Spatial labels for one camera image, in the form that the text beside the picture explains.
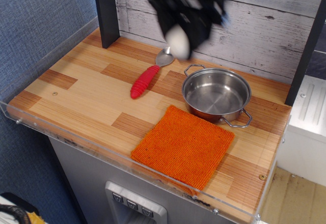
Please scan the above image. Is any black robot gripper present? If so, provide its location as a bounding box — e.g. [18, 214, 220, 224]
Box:
[148, 0, 228, 50]

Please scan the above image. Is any white egg with black band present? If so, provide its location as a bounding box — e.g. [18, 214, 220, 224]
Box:
[165, 24, 191, 60]

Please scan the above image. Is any small steel pot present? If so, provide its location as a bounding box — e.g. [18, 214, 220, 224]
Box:
[181, 64, 252, 128]

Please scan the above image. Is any orange knitted cloth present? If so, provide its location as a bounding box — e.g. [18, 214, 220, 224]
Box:
[131, 105, 235, 190]

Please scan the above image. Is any white appliance at right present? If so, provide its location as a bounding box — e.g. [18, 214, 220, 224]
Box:
[276, 75, 325, 186]

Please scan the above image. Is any grey cabinet with button panel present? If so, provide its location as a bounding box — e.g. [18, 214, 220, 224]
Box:
[48, 136, 230, 224]

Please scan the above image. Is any black and yellow object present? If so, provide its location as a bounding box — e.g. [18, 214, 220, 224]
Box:
[1, 192, 46, 224]

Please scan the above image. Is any spoon with red handle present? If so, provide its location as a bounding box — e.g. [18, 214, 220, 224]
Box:
[130, 47, 174, 99]

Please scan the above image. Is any dark left frame post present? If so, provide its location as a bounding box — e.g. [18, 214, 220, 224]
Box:
[95, 0, 120, 48]

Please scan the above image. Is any dark frame post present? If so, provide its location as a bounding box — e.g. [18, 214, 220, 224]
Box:
[95, 0, 120, 48]
[285, 0, 325, 106]

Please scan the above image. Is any dark right frame post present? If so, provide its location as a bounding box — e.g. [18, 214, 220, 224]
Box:
[285, 0, 325, 106]

